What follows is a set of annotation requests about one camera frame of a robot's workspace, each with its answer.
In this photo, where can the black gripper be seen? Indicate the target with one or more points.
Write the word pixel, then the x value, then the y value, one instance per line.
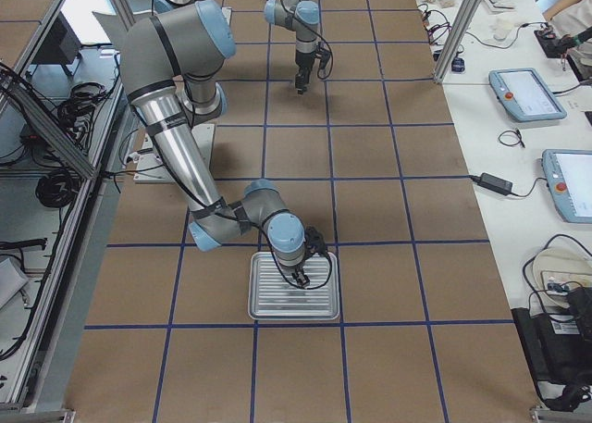
pixel 303 64
pixel 297 270

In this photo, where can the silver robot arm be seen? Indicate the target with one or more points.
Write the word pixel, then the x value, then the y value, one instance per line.
pixel 149 85
pixel 296 20

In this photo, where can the silver ribbed metal tray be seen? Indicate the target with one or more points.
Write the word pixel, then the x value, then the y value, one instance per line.
pixel 273 298

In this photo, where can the black power adapter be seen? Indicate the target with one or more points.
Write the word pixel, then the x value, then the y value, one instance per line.
pixel 492 183

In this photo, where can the far blue teach pendant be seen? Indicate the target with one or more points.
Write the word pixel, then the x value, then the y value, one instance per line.
pixel 524 95

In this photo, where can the blue teach pendant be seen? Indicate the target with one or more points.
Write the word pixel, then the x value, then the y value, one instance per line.
pixel 524 95
pixel 568 175

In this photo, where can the near blue teach pendant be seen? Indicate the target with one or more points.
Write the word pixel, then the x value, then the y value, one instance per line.
pixel 568 175

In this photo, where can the aluminium frame post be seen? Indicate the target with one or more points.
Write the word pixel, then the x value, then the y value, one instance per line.
pixel 460 25

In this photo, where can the aluminium side frame rail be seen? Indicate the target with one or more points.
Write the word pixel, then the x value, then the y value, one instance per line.
pixel 44 235

